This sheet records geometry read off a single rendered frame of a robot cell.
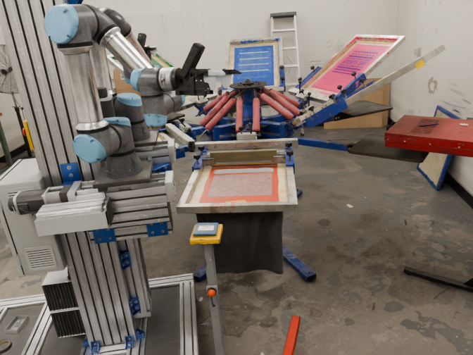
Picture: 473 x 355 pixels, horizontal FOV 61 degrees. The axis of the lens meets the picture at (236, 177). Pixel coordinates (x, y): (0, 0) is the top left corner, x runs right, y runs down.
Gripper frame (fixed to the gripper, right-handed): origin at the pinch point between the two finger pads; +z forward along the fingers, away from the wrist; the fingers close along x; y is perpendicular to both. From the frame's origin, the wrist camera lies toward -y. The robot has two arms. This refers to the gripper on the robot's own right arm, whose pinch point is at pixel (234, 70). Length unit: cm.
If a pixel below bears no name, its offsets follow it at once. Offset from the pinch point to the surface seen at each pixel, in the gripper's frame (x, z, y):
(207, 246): -30, -25, 76
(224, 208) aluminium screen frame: -49, -23, 64
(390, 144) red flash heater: -135, 53, 46
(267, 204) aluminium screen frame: -54, -4, 62
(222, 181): -84, -38, 61
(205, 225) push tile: -33, -27, 67
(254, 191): -75, -16, 63
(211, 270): -32, -24, 88
